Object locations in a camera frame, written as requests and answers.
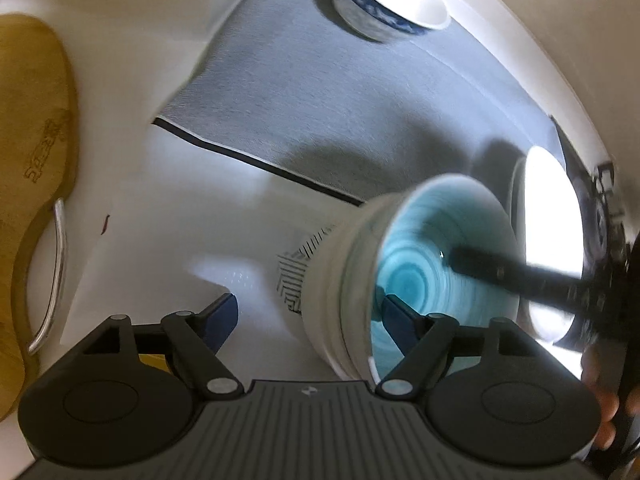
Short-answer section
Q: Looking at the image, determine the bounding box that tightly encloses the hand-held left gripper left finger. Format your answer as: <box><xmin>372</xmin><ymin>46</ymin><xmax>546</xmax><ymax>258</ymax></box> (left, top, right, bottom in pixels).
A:
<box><xmin>80</xmin><ymin>294</ymin><xmax>244</xmax><ymax>397</ymax></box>

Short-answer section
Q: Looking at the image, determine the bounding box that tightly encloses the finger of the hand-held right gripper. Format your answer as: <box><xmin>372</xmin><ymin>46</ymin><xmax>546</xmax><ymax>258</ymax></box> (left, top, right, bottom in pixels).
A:
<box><xmin>446</xmin><ymin>244</ymin><xmax>587</xmax><ymax>314</ymax></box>

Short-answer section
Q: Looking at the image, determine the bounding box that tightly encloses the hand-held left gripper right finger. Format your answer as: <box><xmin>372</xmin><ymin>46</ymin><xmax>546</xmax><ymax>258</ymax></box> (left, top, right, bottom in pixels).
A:
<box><xmin>375</xmin><ymin>294</ymin><xmax>533</xmax><ymax>400</ymax></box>

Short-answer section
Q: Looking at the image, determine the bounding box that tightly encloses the white floral square plate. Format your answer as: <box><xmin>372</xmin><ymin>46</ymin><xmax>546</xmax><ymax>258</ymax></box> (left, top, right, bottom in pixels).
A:
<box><xmin>510</xmin><ymin>145</ymin><xmax>586</xmax><ymax>343</ymax></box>

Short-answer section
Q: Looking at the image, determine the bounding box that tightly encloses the teal swirl bowl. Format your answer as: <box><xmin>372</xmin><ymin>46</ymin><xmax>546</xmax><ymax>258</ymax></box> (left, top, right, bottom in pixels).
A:
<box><xmin>340</xmin><ymin>174</ymin><xmax>522</xmax><ymax>386</ymax></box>

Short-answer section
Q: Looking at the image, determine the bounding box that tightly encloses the cream white bowl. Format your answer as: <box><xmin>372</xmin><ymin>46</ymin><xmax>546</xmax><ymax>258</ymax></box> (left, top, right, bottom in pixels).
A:
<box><xmin>299</xmin><ymin>195</ymin><xmax>416</xmax><ymax>382</ymax></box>

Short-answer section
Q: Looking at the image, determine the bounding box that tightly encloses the white bowl blue pattern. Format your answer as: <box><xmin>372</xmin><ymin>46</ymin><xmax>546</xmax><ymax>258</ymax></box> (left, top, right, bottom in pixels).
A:
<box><xmin>330</xmin><ymin>0</ymin><xmax>452</xmax><ymax>43</ymax></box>

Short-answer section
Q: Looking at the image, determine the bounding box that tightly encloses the person's right hand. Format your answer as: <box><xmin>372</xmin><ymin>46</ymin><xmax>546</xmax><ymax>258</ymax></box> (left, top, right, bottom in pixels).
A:
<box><xmin>581</xmin><ymin>344</ymin><xmax>622</xmax><ymax>451</ymax></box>

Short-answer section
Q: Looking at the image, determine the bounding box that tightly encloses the white printed cloth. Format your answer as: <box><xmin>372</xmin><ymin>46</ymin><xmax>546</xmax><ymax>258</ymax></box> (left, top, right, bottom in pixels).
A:
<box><xmin>50</xmin><ymin>119</ymin><xmax>381</xmax><ymax>361</ymax></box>

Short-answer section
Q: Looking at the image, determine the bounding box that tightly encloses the black gas stove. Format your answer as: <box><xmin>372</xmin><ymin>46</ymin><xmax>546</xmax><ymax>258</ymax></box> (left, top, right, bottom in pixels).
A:
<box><xmin>550</xmin><ymin>115</ymin><xmax>640</xmax><ymax>271</ymax></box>

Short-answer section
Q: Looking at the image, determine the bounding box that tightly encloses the grey mat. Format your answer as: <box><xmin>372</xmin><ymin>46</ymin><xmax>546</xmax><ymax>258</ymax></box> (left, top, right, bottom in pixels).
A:
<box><xmin>152</xmin><ymin>0</ymin><xmax>568</xmax><ymax>211</ymax></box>

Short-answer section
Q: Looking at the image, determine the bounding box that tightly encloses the wooden cutting board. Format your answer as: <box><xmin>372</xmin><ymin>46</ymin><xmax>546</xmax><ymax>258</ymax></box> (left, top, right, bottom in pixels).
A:
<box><xmin>0</xmin><ymin>14</ymin><xmax>79</xmax><ymax>421</ymax></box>

